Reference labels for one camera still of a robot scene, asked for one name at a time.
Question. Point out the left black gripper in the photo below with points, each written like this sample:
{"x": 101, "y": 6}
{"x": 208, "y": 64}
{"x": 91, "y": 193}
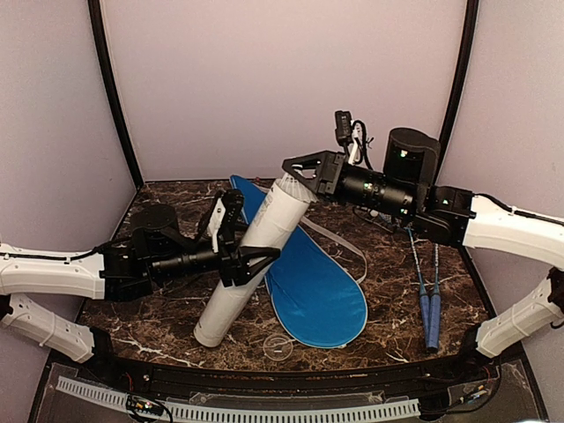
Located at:
{"x": 225, "y": 234}

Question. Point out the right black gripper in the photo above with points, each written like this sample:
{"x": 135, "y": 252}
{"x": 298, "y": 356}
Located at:
{"x": 328, "y": 178}

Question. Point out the white shuttlecock tube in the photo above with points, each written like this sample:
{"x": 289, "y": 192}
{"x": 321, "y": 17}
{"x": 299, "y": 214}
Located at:
{"x": 272, "y": 217}

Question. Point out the blue racket bag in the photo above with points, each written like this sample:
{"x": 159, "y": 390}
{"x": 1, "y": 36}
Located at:
{"x": 314, "y": 298}

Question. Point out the clear plastic tube lid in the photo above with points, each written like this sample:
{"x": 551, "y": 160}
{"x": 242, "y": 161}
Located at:
{"x": 278, "y": 347}

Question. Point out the white shuttlecock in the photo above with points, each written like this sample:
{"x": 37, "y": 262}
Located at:
{"x": 294, "y": 188}

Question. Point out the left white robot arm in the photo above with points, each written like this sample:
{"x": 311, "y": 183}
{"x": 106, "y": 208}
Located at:
{"x": 124, "y": 269}

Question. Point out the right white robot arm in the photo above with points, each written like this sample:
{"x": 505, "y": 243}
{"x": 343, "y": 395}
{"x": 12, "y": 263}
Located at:
{"x": 460, "y": 218}

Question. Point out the blue badminton racket left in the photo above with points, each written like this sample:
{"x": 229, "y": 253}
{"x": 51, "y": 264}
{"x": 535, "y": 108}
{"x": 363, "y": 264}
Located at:
{"x": 424, "y": 302}

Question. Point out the blue badminton racket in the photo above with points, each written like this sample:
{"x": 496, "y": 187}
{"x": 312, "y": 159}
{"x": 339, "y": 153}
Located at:
{"x": 424, "y": 302}
{"x": 435, "y": 308}

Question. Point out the blue badminton racket right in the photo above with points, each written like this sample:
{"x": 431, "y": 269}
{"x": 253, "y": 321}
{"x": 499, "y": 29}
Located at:
{"x": 435, "y": 308}

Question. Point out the small circuit board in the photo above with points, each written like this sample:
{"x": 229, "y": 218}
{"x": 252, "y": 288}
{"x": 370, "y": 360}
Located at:
{"x": 142, "y": 406}

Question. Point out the white slotted cable duct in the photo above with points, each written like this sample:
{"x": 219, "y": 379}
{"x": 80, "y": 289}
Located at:
{"x": 175, "y": 411}

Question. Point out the black right corner post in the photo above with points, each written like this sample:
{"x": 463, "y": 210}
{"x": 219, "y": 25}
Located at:
{"x": 458, "y": 81}

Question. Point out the black corner post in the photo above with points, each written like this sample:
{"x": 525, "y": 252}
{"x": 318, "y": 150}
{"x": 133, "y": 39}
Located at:
{"x": 458, "y": 81}
{"x": 108, "y": 78}

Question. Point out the black front table rail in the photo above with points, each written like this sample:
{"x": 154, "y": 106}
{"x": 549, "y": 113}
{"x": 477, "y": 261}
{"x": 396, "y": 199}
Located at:
{"x": 421, "y": 379}

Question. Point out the black left corner post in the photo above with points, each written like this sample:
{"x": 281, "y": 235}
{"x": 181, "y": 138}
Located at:
{"x": 108, "y": 78}

